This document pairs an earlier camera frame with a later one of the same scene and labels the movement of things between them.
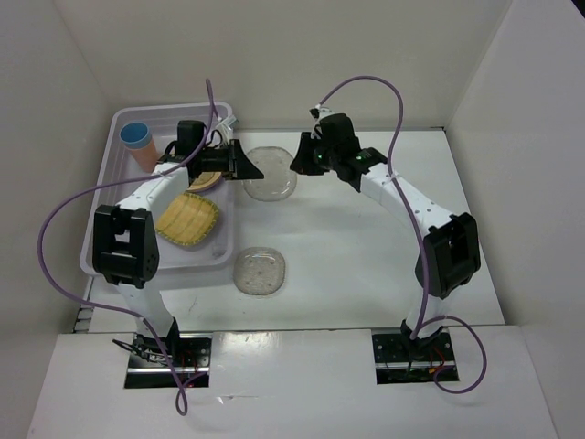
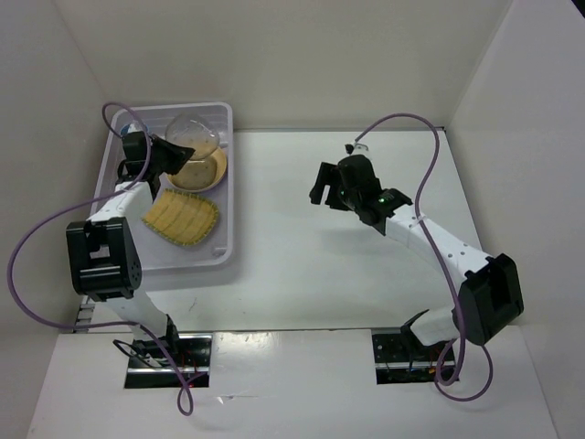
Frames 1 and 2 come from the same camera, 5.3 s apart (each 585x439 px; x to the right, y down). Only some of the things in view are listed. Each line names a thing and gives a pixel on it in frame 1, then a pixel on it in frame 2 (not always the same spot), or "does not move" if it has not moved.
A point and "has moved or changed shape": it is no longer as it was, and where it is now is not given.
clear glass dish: x=279 y=181 has moved or changed shape
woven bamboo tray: x=187 y=219 does not move
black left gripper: x=238 y=166 -> x=179 y=155
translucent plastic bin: x=196 y=222 does not move
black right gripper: x=302 y=163 -> x=327 y=174
